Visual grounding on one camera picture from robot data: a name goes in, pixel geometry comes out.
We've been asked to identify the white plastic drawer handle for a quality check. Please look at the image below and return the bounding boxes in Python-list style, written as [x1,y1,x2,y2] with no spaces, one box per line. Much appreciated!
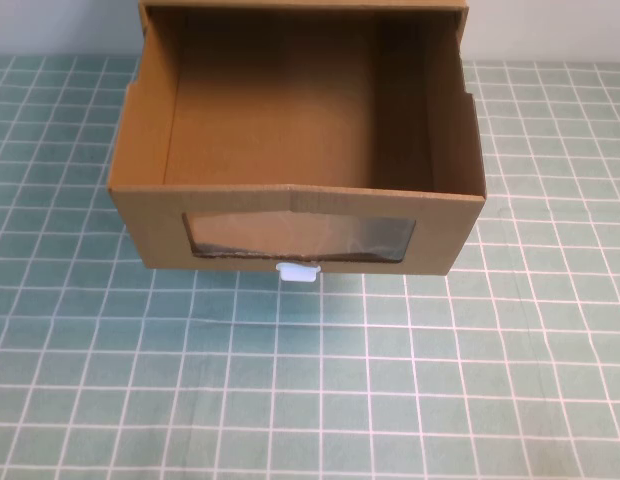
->
[275,262,322,286]

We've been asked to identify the windowed cardboard drawer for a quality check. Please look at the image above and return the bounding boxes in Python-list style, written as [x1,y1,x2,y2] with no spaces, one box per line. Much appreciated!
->
[107,6,490,279]

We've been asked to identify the green checked tablecloth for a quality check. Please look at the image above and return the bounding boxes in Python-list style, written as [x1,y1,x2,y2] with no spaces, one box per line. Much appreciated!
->
[0,53,620,480]

